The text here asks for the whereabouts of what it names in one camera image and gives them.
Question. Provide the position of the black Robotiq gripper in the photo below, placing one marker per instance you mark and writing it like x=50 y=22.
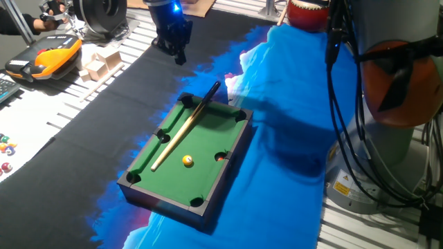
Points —
x=169 y=20

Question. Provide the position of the silver handheld control device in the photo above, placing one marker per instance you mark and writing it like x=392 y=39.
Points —
x=67 y=17

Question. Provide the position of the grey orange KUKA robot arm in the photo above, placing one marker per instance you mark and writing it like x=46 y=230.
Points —
x=391 y=20

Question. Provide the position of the black sleeved forearm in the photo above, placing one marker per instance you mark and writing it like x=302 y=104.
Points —
x=17 y=22

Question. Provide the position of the mini green pool table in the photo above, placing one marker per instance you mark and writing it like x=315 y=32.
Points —
x=194 y=180

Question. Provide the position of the yellow striped pool ball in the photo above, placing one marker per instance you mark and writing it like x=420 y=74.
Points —
x=12 y=143

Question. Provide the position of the green pool ball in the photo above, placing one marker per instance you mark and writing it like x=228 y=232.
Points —
x=5 y=139

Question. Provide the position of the purple pool ball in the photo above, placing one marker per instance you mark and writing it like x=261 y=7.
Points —
x=9 y=150

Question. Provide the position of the orange pool ball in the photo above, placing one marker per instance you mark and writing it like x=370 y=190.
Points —
x=2 y=147

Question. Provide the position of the gloved person hand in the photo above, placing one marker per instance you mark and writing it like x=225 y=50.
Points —
x=50 y=25

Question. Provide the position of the large wooden cube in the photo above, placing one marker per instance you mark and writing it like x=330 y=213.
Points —
x=110 y=58

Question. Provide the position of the thin wooden stick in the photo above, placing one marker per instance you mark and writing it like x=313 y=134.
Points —
x=102 y=82

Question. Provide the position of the medium wooden cube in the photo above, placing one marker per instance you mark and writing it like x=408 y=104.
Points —
x=97 y=70

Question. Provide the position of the flat wooden block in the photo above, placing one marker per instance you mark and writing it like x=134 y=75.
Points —
x=94 y=57

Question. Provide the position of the small wooden block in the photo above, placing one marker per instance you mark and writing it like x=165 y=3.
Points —
x=84 y=75

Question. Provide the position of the wooden drumstick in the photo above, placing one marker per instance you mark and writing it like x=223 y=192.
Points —
x=282 y=16

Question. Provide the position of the orange black teach pendant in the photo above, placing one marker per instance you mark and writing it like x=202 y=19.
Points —
x=52 y=58

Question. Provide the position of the red drum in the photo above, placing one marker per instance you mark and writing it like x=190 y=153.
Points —
x=306 y=17

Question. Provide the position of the blue and black cloth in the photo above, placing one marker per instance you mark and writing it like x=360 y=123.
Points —
x=69 y=173

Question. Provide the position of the black computer keyboard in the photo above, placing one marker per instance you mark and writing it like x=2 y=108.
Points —
x=6 y=89

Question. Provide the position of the silver fan base plate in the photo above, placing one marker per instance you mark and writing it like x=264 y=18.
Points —
x=129 y=31

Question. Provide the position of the aluminium frame bar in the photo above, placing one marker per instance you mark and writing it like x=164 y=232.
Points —
x=271 y=8

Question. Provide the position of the slanted aluminium frame post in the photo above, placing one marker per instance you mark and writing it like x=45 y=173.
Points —
x=19 y=22

